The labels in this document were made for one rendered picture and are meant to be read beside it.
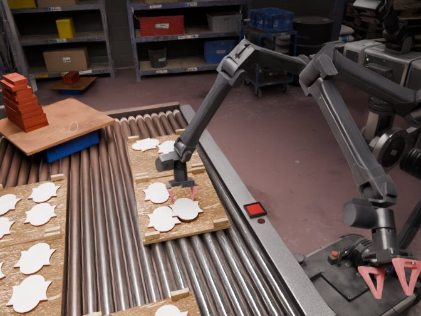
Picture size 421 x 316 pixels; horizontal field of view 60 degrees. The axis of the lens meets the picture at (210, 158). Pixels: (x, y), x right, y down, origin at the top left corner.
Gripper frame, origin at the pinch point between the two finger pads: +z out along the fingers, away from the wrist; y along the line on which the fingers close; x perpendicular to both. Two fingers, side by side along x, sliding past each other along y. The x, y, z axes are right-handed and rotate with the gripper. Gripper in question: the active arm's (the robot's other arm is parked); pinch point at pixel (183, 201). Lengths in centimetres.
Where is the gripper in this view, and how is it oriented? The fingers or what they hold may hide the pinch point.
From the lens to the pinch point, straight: 157.4
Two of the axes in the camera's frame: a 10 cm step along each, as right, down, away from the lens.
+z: 0.8, 9.8, 1.6
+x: -2.7, -1.4, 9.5
